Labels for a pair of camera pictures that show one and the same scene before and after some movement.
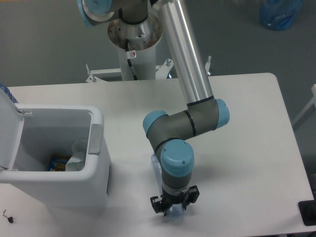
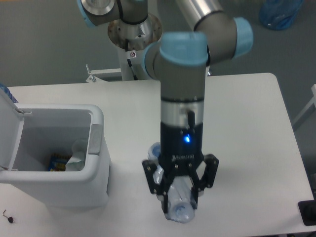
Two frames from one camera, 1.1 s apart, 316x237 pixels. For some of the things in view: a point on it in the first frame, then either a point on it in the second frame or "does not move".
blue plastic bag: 279,15 does not move
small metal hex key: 2,214 does not move
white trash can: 51,129 does not move
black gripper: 186,198 -> 181,147
